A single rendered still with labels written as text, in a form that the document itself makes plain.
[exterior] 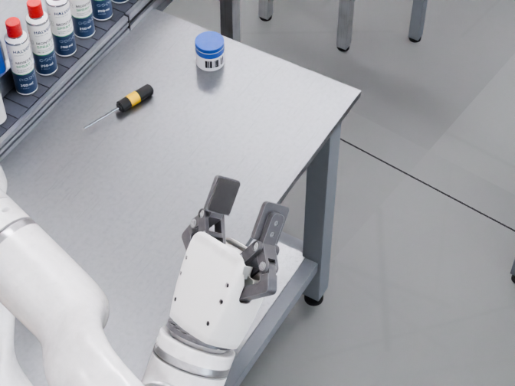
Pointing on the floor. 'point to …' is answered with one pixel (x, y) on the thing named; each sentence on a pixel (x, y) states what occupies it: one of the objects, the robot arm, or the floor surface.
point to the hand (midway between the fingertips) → (249, 199)
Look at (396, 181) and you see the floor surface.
